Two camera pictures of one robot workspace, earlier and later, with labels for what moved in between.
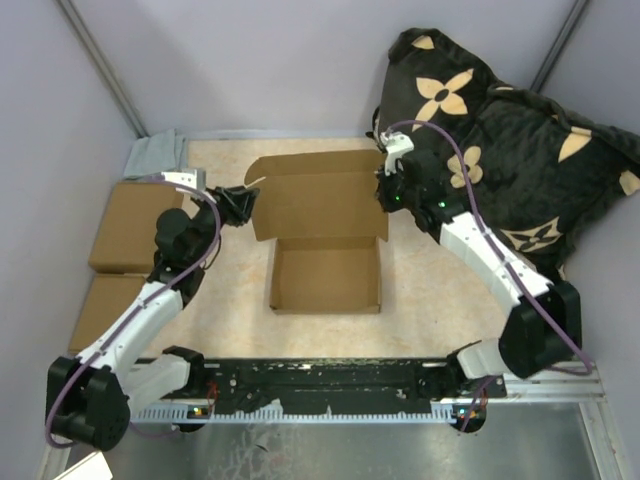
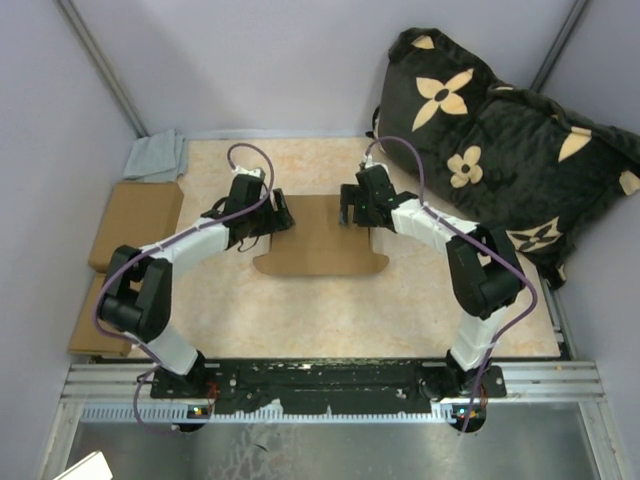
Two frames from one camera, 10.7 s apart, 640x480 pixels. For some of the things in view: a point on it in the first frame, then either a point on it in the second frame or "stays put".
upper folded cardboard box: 126,240 stays put
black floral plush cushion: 527,170 stays put
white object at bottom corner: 94,467 stays put
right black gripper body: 395,194 to 352,196
